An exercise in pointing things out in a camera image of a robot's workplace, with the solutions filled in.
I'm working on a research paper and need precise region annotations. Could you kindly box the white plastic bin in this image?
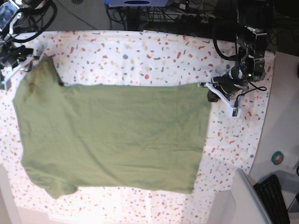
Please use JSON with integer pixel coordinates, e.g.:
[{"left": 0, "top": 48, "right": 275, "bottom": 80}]
[{"left": 207, "top": 168, "right": 272, "bottom": 224}]

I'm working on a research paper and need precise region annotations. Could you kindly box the black keyboard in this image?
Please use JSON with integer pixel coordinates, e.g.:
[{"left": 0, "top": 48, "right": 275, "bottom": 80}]
[{"left": 253, "top": 174, "right": 290, "bottom": 224}]

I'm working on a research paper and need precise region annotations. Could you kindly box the green t-shirt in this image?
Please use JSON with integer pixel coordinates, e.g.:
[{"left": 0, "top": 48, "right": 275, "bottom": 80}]
[{"left": 13, "top": 58, "right": 210, "bottom": 199}]

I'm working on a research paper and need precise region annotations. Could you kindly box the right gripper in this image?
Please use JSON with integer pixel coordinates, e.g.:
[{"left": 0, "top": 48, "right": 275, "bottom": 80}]
[{"left": 0, "top": 45, "right": 34, "bottom": 69}]

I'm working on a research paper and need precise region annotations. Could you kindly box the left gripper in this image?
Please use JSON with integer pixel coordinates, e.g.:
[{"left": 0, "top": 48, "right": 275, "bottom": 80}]
[{"left": 207, "top": 67, "right": 249, "bottom": 102}]

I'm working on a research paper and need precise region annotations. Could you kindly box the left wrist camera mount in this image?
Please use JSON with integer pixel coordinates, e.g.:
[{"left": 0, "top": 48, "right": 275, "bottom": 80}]
[{"left": 198, "top": 82, "right": 241, "bottom": 118}]

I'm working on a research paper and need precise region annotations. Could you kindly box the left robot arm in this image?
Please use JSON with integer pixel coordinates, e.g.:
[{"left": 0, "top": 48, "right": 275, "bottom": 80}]
[{"left": 212, "top": 0, "right": 273, "bottom": 100}]

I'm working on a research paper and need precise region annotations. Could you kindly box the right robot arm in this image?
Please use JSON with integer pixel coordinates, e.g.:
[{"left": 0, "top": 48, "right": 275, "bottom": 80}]
[{"left": 0, "top": 0, "right": 57, "bottom": 69}]

